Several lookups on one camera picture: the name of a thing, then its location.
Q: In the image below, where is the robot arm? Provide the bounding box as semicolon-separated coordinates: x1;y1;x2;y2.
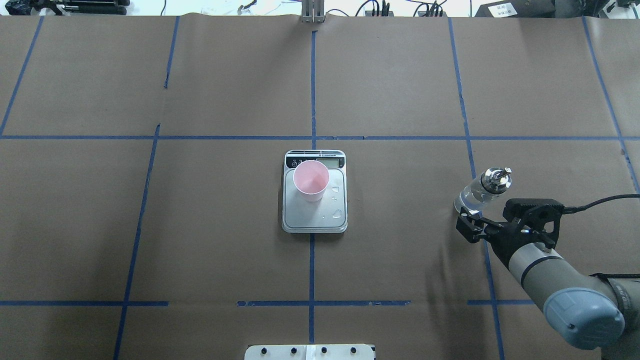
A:
455;204;640;360

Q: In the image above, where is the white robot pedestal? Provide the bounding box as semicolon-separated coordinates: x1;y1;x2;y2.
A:
244;343;377;360

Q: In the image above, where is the pink cup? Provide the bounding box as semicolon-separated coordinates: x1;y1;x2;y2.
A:
292;160;330;202

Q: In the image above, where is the clear glass sauce bottle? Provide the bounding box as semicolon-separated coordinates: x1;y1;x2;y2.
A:
454;167;513;215

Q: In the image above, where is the silver kitchen scale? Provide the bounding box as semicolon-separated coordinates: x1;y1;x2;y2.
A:
281;149;348;234

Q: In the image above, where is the black box white label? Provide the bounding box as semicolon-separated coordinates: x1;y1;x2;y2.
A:
473;0;556;18

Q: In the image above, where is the aluminium frame post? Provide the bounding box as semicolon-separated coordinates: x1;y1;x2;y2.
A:
299;0;326;24

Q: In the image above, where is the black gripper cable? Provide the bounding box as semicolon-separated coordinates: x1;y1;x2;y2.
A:
560;194;640;215

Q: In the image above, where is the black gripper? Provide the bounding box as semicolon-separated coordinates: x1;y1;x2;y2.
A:
455;207;539;269

